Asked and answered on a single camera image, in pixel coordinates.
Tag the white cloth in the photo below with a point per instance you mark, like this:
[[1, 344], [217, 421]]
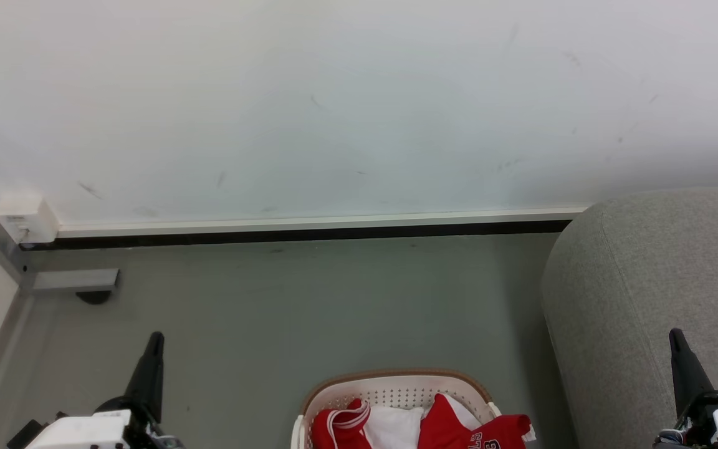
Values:
[[396, 427]]

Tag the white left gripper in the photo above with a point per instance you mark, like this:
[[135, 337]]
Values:
[[81, 431]]

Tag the grey metal partition frame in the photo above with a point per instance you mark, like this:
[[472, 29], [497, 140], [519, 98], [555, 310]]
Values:
[[53, 280]]

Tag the grey fabric sofa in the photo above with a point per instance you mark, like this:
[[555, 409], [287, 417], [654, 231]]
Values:
[[652, 312]]

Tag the red Bulls 23 jersey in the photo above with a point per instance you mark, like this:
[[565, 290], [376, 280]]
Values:
[[452, 430]]

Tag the white plastic laundry basket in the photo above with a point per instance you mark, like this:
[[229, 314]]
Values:
[[396, 390]]

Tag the black round partition foot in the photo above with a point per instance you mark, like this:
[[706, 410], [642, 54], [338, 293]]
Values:
[[93, 297]]

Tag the white wall junction box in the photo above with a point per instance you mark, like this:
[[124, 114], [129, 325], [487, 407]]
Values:
[[25, 218]]

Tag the red shorts with white stripes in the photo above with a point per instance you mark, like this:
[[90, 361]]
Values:
[[337, 430]]

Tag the white and black wall baseboard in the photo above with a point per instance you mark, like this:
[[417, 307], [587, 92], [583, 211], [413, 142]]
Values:
[[309, 227]]

